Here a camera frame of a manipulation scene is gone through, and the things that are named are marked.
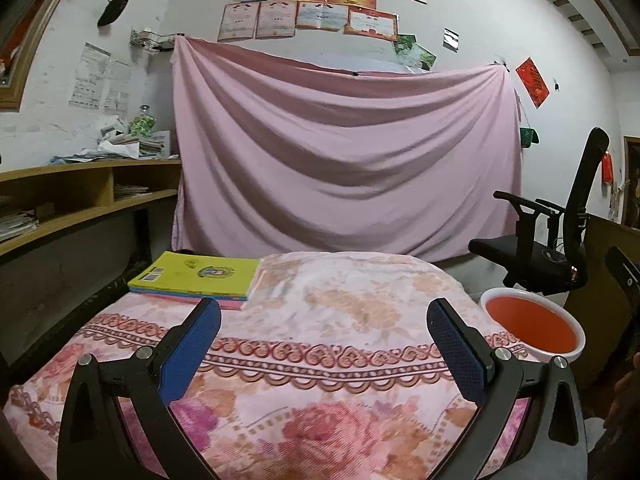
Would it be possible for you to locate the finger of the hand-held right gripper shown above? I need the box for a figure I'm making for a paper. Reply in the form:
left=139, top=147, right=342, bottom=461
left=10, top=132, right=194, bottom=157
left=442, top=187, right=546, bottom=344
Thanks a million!
left=604, top=246, right=640, bottom=306

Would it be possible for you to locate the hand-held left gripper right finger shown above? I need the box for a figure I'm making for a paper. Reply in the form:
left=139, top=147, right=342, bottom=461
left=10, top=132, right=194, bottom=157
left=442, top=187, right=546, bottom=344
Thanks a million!
left=426, top=298, right=588, bottom=480

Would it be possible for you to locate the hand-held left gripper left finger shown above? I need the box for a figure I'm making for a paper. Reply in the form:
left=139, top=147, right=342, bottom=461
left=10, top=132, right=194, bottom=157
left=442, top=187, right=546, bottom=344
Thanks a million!
left=56, top=297, right=222, bottom=480

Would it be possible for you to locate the orange and white basin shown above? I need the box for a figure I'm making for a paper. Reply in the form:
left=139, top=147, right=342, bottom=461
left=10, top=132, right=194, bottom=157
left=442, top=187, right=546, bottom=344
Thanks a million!
left=480, top=287, right=586, bottom=363

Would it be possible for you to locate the person's right hand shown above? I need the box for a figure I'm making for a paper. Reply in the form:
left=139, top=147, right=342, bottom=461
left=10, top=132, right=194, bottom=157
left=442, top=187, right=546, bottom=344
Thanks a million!
left=602, top=352, right=640, bottom=431

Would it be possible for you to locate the wooden board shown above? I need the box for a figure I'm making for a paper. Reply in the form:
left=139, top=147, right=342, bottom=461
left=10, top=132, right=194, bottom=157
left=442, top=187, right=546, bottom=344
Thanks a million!
left=562, top=212, right=640, bottom=386

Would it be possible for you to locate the pink book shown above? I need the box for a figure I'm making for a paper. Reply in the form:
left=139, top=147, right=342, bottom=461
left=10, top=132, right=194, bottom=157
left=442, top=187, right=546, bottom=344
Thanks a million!
left=129, top=287, right=249, bottom=311

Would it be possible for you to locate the yellow book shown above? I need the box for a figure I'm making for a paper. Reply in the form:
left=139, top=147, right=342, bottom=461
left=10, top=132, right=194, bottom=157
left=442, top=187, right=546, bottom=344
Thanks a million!
left=127, top=251, right=261, bottom=298

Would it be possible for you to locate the black office chair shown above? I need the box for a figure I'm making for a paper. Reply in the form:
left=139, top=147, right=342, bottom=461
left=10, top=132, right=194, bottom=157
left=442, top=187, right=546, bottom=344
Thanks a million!
left=468, top=127, right=611, bottom=296

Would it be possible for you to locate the floral pink blanket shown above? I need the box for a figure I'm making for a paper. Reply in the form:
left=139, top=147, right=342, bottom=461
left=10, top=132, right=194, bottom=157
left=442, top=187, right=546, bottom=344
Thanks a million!
left=2, top=251, right=551, bottom=480

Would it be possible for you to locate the small paper stack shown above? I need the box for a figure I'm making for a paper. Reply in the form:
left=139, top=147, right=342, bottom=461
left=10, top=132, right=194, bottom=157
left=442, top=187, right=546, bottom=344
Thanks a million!
left=114, top=183, right=151, bottom=201

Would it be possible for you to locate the wooden shelf desk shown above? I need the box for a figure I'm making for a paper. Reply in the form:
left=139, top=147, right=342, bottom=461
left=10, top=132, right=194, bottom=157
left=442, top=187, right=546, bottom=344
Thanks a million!
left=0, top=159, right=183, bottom=311

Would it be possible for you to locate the pile of papers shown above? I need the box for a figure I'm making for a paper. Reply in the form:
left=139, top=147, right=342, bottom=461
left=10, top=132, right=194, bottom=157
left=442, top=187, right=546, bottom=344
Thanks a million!
left=50, top=115, right=173, bottom=165

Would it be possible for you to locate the large paper stack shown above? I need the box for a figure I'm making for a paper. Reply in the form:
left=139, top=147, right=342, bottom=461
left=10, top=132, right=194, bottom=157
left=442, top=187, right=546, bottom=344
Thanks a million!
left=0, top=205, right=38, bottom=243

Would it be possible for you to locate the pink hanging cloth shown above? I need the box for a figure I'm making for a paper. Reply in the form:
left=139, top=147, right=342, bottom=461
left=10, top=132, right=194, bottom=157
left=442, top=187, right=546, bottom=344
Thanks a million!
left=171, top=35, right=523, bottom=263

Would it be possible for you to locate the glass jar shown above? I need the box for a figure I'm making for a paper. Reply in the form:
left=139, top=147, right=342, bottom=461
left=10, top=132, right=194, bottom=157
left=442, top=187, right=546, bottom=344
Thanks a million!
left=127, top=105, right=157, bottom=137

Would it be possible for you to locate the green landscape photo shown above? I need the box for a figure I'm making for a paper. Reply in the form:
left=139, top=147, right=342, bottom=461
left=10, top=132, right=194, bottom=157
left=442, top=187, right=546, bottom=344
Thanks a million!
left=392, top=34, right=418, bottom=58
left=407, top=42, right=437, bottom=71

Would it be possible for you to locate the wooden framed picture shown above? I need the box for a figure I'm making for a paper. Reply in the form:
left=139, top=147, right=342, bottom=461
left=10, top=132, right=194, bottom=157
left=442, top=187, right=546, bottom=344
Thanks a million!
left=0, top=0, right=86, bottom=113

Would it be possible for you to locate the black hanging object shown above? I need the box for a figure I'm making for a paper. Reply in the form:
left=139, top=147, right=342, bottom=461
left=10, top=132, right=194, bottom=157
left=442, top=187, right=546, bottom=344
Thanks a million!
left=97, top=0, right=130, bottom=28

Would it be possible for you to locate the wooden door frame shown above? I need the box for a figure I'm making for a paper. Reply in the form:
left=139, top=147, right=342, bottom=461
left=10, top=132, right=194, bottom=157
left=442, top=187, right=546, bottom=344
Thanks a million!
left=621, top=136, right=640, bottom=231

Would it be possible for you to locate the red wall poster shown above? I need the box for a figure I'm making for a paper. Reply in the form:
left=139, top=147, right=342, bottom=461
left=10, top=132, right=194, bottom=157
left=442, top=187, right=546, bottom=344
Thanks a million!
left=515, top=57, right=551, bottom=109

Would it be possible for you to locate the paper wall calendar sheet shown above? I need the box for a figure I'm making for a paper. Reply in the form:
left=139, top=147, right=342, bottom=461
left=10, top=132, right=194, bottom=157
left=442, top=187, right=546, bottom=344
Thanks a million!
left=104, top=60, right=133, bottom=116
left=68, top=42, right=111, bottom=110

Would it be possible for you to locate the metal wire wall rack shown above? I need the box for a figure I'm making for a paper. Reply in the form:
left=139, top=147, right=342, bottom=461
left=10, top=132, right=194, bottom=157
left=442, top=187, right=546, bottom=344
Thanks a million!
left=130, top=27, right=176, bottom=52

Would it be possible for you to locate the group of wall certificates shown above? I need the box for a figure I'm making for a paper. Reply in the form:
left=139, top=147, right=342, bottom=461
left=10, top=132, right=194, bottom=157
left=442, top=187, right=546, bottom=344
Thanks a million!
left=217, top=0, right=428, bottom=43

